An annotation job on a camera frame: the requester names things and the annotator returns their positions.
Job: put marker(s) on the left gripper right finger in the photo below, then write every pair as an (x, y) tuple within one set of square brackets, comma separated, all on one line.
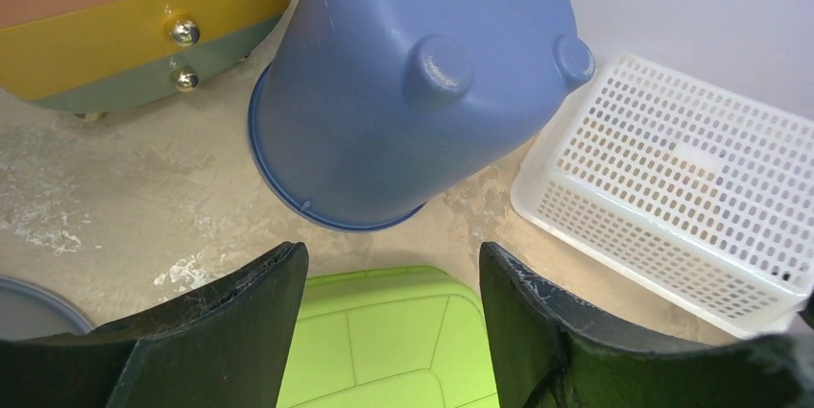
[(550, 348)]

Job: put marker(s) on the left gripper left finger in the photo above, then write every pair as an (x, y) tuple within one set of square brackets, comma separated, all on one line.
[(224, 344)]

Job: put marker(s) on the green plastic tray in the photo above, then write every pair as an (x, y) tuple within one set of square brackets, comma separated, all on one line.
[(395, 337)]

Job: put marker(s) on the grey plastic bucket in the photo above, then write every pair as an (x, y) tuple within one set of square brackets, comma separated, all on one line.
[(31, 311)]

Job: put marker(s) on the small white perforated basket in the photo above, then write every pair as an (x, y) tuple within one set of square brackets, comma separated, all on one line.
[(700, 195)]

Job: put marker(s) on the blue plastic bucket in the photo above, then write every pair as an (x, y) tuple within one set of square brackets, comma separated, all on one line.
[(371, 108)]

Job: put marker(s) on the round drawer cabinet orange yellow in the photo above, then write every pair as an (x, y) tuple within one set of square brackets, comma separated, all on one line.
[(90, 57)]

